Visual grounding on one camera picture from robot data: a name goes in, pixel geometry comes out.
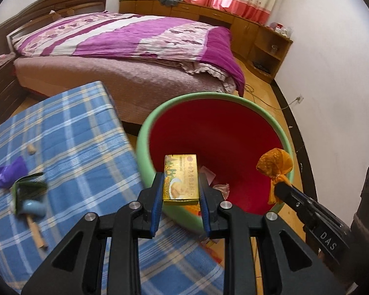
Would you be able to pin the gold box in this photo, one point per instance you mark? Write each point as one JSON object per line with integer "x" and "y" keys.
{"x": 181, "y": 178}

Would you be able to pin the blue plaid blanket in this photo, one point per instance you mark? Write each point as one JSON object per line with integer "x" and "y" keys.
{"x": 80, "y": 147}

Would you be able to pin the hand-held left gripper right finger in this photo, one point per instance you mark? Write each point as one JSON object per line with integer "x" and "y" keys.
{"x": 204, "y": 206}

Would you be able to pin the red bin with green rim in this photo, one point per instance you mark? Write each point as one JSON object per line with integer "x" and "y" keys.
{"x": 221, "y": 135}

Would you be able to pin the white crumpled paper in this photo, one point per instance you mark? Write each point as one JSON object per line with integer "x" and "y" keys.
{"x": 221, "y": 188}

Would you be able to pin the pink patterned cloth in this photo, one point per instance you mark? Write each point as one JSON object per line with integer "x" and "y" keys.
{"x": 0, "y": 60}

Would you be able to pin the green packet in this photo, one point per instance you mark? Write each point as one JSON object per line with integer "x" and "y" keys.
{"x": 27, "y": 187}

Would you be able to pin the bed with purple blanket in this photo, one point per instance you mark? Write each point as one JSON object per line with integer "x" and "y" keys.
{"x": 126, "y": 33}

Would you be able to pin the brown wooden headboard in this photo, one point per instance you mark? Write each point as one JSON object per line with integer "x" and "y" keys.
{"x": 33, "y": 6}

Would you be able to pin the brown wooden nightstand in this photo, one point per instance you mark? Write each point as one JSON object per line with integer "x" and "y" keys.
{"x": 3, "y": 89}

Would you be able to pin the small glass jar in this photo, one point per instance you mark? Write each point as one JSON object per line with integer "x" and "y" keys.
{"x": 274, "y": 48}

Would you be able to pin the wooden stick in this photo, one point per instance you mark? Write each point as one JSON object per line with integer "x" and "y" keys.
{"x": 37, "y": 233}

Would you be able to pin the purple wrapper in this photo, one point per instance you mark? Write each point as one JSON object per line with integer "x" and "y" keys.
{"x": 10, "y": 172}

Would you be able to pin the yellow orange wrapper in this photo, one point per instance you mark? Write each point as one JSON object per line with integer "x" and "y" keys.
{"x": 275, "y": 163}

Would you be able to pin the bed with pink mattress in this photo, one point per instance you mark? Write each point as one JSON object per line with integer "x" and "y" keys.
{"x": 110, "y": 76}

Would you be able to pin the white jars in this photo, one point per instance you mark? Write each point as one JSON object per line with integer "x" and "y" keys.
{"x": 279, "y": 30}

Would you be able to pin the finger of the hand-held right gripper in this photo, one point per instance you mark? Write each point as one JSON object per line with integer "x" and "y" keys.
{"x": 301, "y": 206}

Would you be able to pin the black device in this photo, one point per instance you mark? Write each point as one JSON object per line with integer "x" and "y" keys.
{"x": 261, "y": 66}

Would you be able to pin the small cork piece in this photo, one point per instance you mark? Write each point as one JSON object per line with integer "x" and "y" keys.
{"x": 31, "y": 149}

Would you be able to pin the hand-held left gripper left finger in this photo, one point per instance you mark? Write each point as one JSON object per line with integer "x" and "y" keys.
{"x": 156, "y": 204}

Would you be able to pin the pink paper scrap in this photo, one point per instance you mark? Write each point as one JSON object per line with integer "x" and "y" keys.
{"x": 207, "y": 172}

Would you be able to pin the white wall socket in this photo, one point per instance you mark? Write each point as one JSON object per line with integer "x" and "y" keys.
{"x": 299, "y": 98}

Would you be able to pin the long wooden cabinet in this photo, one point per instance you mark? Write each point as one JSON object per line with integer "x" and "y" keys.
{"x": 249, "y": 30}

